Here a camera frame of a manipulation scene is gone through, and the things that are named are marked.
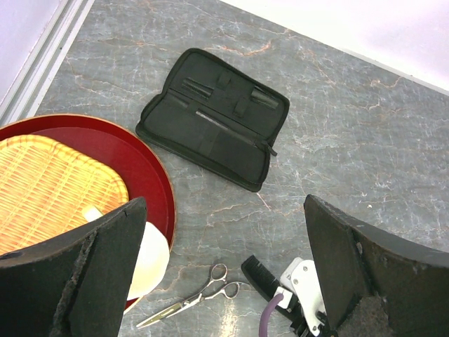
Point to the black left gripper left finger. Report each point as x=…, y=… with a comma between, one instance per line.
x=77, y=283

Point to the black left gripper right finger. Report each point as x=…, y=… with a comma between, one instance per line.
x=375, y=283

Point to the black handled comb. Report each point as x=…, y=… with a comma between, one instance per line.
x=266, y=285

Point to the black zippered tool case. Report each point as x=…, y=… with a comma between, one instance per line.
x=217, y=117

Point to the cream yellow cup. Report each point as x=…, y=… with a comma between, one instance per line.
x=149, y=259

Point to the woven bamboo mat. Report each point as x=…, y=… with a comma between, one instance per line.
x=45, y=186

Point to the round red tray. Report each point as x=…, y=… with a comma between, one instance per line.
x=114, y=146

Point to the silver scissors left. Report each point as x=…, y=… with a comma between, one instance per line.
x=218, y=273

